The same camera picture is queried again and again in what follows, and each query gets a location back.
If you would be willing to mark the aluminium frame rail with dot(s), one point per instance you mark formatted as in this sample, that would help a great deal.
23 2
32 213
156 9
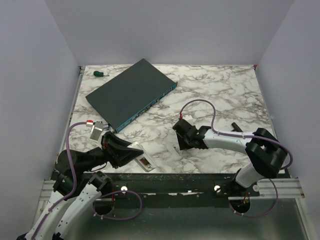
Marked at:
287 188

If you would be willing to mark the black T-handle tool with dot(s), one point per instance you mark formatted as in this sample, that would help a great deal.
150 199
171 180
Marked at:
236 128

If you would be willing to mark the green handled screwdriver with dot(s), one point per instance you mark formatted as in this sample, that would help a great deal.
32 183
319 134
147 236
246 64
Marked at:
100 74

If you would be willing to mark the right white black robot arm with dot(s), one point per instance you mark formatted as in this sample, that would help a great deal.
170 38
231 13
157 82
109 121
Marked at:
265 153

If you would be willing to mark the white remote control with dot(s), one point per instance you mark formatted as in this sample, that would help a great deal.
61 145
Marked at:
145 161

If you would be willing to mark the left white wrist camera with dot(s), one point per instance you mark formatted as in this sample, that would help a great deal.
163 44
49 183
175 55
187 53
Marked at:
96 129

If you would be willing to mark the dark grey network switch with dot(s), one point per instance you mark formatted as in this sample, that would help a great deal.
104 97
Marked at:
129 94

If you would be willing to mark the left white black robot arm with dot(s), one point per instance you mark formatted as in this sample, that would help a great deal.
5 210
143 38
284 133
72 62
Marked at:
62 208

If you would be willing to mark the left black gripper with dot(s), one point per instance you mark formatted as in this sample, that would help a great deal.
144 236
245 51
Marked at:
116 150

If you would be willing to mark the silver metal bracket clamp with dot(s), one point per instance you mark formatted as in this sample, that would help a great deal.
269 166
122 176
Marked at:
104 126

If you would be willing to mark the white battery cover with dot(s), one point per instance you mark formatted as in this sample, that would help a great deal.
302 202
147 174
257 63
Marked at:
177 150

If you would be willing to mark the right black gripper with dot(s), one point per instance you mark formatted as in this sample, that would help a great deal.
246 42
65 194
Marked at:
182 144

